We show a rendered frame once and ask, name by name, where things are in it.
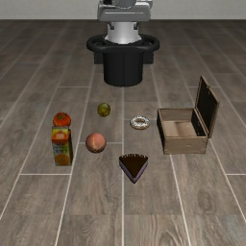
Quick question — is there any green-brown kiwi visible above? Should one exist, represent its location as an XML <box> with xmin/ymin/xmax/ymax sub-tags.
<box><xmin>97</xmin><ymin>102</ymin><xmax>111</xmax><ymax>118</ymax></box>

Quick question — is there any red tomato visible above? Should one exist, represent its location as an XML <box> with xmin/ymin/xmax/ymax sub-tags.
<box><xmin>52</xmin><ymin>111</ymin><xmax>72</xmax><ymax>128</ymax></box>

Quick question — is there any chocolate cake wedge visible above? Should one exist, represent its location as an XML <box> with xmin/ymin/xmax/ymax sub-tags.
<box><xmin>118</xmin><ymin>153</ymin><xmax>149</xmax><ymax>185</ymax></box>

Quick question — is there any orange juice carton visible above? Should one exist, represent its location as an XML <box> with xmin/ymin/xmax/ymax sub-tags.
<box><xmin>51</xmin><ymin>125</ymin><xmax>74</xmax><ymax>167</ymax></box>

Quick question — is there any white frosted donut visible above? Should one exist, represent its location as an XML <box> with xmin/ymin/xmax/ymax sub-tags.
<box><xmin>129</xmin><ymin>115</ymin><xmax>151</xmax><ymax>131</ymax></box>

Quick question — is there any pink-orange peach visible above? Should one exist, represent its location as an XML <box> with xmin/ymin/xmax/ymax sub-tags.
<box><xmin>85</xmin><ymin>132</ymin><xmax>108</xmax><ymax>154</ymax></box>

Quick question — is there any wooden box lid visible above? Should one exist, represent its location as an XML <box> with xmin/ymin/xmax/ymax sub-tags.
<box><xmin>194</xmin><ymin>75</ymin><xmax>221</xmax><ymax>139</ymax></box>

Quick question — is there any wooden box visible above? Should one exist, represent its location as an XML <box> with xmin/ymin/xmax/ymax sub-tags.
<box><xmin>156</xmin><ymin>107</ymin><xmax>210</xmax><ymax>156</ymax></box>

